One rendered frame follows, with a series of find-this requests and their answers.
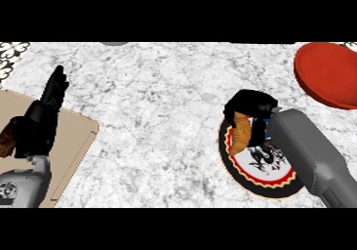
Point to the brown lumpy food item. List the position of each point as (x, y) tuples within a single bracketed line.
[(3, 143)]

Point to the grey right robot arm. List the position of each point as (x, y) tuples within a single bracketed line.
[(310, 156)]

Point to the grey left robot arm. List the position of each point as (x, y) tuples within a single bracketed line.
[(22, 185)]

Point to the red bowl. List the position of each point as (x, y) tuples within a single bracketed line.
[(329, 74)]

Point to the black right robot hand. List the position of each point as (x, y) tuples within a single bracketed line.
[(251, 101)]

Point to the black red patterned plate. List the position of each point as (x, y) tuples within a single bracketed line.
[(263, 177)]

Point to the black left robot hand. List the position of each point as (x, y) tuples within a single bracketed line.
[(40, 127)]

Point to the tan cutting board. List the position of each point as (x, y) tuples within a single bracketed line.
[(72, 136)]

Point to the golden brown croissant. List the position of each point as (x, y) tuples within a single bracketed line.
[(241, 135)]

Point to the grey rounded object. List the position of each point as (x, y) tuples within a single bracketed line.
[(114, 43)]

